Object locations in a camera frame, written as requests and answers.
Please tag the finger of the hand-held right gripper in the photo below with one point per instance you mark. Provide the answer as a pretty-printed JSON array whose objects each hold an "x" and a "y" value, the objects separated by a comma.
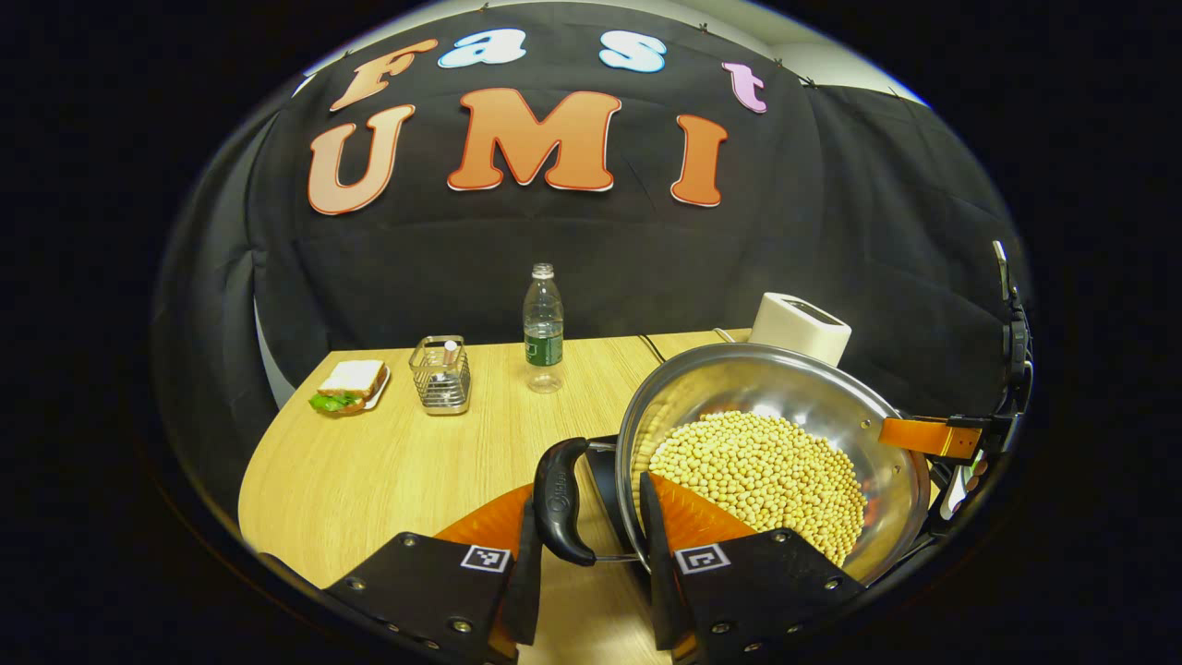
[{"x": 923, "y": 436}]

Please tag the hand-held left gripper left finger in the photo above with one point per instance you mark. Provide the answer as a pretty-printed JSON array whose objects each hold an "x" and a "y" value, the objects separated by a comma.
[{"x": 528, "y": 573}]

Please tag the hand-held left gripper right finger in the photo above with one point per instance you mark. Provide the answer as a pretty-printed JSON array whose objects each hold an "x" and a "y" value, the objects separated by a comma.
[{"x": 654, "y": 554}]

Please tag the black induction cooktop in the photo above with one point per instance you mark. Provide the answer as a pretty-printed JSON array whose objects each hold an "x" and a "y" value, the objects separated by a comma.
[{"x": 607, "y": 494}]

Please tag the stainless steel pot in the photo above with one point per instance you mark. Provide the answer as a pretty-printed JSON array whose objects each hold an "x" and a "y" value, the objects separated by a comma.
[{"x": 757, "y": 379}]

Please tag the pile of yellow soybeans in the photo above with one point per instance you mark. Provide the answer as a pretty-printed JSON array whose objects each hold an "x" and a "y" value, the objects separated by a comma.
[{"x": 766, "y": 471}]

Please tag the white toaster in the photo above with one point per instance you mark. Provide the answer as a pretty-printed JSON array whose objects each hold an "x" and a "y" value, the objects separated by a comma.
[{"x": 799, "y": 328}]

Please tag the clear plastic water bottle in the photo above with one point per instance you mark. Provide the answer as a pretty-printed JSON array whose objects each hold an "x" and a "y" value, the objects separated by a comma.
[{"x": 544, "y": 342}]

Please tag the small white plate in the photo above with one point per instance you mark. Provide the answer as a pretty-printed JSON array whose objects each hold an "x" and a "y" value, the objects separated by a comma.
[{"x": 381, "y": 392}]

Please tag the wooden stick with pale tip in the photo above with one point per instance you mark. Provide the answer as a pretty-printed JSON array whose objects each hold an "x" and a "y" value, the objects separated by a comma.
[{"x": 450, "y": 352}]

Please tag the sandwich with lettuce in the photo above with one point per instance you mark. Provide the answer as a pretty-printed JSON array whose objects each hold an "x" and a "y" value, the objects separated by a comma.
[{"x": 351, "y": 380}]

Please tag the black backdrop cloth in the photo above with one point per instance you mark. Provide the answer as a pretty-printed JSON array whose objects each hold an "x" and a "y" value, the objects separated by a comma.
[{"x": 646, "y": 259}]

